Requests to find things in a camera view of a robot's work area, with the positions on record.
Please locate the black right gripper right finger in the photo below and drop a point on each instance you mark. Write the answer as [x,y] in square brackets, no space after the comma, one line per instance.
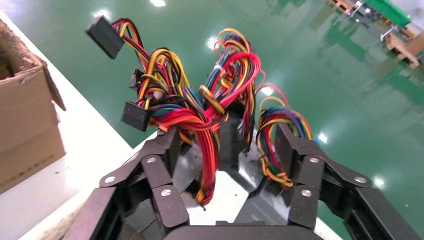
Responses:
[308,185]

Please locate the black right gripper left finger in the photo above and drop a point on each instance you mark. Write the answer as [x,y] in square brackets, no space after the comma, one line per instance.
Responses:
[159,172]

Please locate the brown cardboard box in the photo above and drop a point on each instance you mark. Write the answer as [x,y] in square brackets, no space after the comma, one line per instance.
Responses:
[26,116]

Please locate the brown wooden stand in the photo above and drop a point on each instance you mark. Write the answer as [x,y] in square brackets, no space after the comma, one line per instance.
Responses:
[342,5]
[407,49]

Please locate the green cloth covered table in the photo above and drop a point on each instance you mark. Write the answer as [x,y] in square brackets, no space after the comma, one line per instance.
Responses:
[391,11]

